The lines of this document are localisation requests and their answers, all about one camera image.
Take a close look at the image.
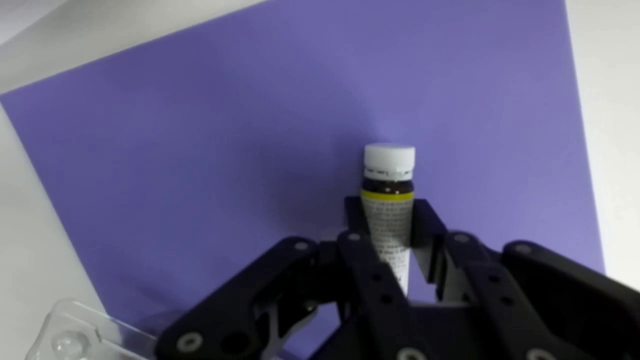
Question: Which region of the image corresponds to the purple paper mat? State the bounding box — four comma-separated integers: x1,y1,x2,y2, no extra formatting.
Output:
0,0,603,330

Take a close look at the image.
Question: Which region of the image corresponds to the small white-capped brown bottle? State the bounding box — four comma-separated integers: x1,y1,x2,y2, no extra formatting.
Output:
360,145,416,292

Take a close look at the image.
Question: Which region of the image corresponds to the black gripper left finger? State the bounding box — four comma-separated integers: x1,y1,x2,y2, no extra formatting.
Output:
155,196,428,360

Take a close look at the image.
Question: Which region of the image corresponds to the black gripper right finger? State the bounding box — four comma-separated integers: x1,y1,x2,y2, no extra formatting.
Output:
413,200,640,360

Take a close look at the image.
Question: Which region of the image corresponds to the clear plastic container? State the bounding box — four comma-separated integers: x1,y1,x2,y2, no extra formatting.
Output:
24,301,156,360

